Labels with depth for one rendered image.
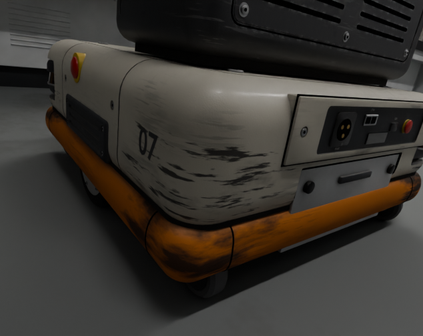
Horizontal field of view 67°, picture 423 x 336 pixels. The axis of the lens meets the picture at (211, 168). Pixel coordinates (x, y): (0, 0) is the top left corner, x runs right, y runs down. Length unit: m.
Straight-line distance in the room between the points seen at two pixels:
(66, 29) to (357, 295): 1.71
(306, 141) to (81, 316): 0.33
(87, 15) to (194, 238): 1.66
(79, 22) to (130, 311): 1.64
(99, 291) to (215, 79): 0.30
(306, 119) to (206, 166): 0.13
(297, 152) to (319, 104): 0.06
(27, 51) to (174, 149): 1.57
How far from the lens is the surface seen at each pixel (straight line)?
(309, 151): 0.40
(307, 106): 0.37
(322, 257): 0.59
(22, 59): 1.85
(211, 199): 0.33
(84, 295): 0.45
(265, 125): 0.34
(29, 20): 1.85
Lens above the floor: 0.30
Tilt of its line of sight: 20 degrees down
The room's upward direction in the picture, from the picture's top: 8 degrees clockwise
